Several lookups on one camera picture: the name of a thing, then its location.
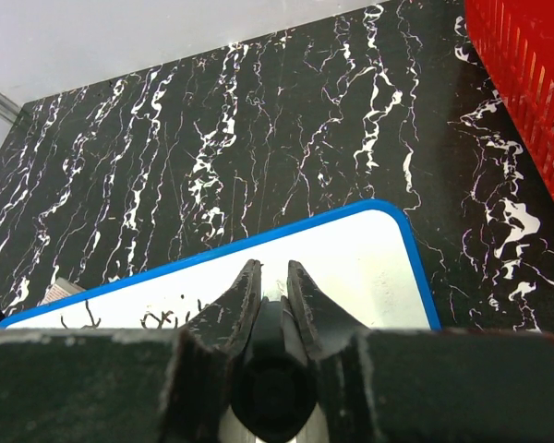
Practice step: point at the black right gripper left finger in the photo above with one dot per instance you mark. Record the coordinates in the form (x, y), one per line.
(220, 330)

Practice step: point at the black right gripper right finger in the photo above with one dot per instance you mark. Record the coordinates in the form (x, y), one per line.
(325, 327)

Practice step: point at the black capped whiteboard marker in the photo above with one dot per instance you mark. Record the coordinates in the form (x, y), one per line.
(274, 390)

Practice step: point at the small white orange box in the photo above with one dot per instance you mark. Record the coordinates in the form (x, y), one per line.
(60, 289)

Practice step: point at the red plastic basket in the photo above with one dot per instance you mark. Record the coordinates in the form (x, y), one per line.
(515, 42)

